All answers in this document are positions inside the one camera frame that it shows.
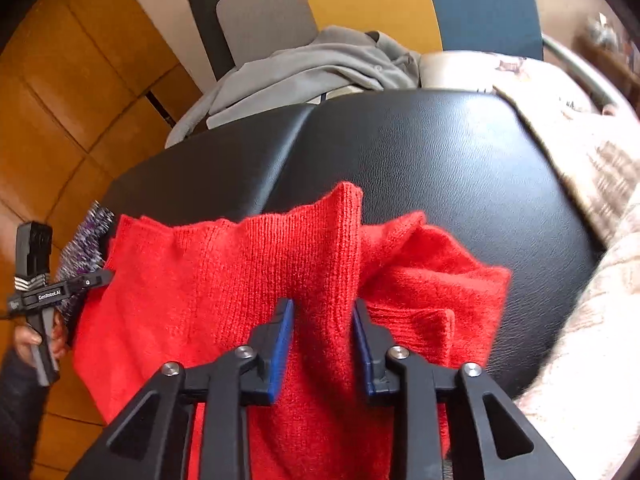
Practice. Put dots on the black leather bench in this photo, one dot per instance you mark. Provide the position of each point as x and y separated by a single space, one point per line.
465 159

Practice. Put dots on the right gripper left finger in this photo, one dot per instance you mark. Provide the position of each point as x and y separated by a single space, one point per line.
151 438

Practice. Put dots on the leopard print purple cloth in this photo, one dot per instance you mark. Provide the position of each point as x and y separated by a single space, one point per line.
83 255

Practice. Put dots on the grey yellow blue armchair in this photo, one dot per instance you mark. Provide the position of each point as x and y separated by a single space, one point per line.
234 32

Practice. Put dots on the person's left hand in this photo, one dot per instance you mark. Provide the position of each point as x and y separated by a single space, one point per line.
25 338

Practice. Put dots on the cream cable knit sweater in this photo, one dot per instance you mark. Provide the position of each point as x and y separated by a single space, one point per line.
584 401

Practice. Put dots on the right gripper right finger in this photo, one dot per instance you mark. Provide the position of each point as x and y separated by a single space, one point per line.
448 420

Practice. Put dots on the grey hooded sweatshirt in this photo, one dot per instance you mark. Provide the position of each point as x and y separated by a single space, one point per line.
337 58

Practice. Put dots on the wooden desk with clutter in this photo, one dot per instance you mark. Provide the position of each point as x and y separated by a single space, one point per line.
616 57

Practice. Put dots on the red knit sweater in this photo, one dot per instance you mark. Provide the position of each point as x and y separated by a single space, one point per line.
191 293

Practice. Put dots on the white printed cushion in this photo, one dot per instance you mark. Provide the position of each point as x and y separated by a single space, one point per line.
504 74

